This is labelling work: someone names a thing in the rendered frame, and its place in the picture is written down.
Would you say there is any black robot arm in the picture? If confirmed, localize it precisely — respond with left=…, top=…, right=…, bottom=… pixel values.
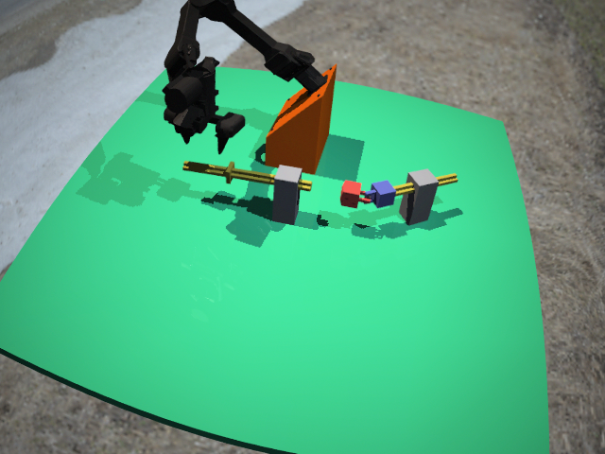
left=162, top=0, right=329, bottom=137

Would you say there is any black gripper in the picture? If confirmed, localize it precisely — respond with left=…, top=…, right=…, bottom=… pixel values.
left=164, top=89, right=245, bottom=155

